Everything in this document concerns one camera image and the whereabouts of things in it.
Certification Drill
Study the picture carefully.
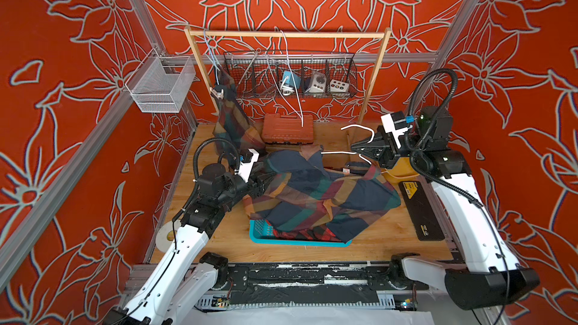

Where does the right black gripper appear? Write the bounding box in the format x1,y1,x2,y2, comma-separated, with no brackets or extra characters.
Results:
352,129,428,175

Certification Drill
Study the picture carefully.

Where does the dark multicolour plaid shirt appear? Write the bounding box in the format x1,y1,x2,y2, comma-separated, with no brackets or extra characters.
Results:
243,145,401,243

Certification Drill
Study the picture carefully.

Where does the white wire hanger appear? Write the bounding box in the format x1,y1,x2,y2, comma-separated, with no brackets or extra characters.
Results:
275,30,304,127

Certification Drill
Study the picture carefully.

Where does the red black plaid shirt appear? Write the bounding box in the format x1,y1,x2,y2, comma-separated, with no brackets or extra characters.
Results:
273,226,341,242

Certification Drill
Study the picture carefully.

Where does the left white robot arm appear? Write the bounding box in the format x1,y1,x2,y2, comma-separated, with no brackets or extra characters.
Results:
103,138,274,324

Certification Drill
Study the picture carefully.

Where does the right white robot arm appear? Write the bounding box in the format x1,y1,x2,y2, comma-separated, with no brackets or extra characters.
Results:
351,68,540,310

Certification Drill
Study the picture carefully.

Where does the yellow plastic tray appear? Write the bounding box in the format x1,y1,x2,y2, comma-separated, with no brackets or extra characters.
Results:
382,158,419,184

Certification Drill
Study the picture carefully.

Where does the teal plastic basket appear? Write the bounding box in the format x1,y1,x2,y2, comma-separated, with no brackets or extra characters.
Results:
249,220,352,248

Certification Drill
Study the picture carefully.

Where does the red tool case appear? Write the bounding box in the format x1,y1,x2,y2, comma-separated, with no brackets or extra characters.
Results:
261,113,314,144

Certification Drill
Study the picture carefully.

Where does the dark plaid shirt left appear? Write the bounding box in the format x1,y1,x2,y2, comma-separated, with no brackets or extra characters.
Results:
212,70,266,155

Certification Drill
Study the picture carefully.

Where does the white button box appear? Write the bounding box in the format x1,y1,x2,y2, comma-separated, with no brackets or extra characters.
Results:
329,79,349,96

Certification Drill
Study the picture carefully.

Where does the black box with label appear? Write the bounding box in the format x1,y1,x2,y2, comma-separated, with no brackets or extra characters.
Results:
398,181,445,242

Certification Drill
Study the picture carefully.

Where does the white tape roll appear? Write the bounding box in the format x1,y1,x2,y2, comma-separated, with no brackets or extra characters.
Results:
155,220,181,253

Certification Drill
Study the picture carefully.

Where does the wooden clothes rack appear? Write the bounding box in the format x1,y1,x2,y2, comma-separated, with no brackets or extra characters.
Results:
183,26,392,125

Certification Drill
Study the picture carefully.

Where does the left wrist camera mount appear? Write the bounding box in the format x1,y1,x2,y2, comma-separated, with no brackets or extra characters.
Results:
236,148,260,183

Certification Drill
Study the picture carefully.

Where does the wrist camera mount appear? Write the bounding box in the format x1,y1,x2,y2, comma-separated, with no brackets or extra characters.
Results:
236,148,260,183
381,111,414,149

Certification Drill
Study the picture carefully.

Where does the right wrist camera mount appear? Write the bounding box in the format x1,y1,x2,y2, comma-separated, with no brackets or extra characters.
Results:
381,111,414,149

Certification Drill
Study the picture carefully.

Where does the white switch box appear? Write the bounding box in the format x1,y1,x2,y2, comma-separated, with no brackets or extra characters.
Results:
305,72,328,94

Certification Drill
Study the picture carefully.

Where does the teal box with cable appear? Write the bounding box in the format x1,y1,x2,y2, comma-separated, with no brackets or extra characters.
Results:
279,71,301,96

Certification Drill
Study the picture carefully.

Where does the black wire basket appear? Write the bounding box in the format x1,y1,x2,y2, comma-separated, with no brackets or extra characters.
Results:
224,50,359,99

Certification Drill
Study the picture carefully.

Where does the white wire basket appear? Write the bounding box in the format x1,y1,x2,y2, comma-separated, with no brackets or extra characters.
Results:
124,48,197,114

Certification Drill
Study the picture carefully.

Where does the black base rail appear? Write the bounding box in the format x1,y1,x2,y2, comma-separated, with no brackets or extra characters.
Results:
215,262,429,308

